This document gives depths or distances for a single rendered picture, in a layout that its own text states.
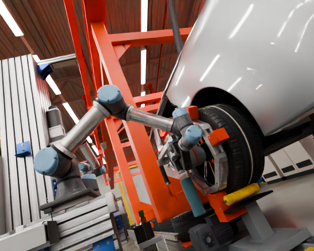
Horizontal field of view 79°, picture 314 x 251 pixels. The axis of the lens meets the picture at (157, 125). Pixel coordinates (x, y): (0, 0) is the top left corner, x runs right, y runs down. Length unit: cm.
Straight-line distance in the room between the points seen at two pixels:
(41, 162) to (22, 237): 29
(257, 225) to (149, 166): 89
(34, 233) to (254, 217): 120
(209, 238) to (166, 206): 39
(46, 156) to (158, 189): 100
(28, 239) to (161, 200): 101
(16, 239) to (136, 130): 122
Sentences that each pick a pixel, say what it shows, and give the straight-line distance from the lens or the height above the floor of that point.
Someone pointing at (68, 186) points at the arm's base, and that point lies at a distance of 106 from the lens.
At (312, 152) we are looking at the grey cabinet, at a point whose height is 45.
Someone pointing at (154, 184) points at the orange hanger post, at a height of 81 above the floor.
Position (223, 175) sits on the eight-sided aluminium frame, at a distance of 128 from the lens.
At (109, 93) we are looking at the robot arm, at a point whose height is 119.
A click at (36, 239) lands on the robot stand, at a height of 68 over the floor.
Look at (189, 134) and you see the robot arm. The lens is 86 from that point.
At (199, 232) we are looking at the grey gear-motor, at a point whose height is 38.
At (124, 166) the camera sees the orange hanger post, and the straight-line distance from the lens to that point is 371.
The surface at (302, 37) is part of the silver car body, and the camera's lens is 101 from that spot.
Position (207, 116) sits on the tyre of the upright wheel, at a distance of 129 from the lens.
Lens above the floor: 61
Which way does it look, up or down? 23 degrees up
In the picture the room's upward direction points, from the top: 23 degrees counter-clockwise
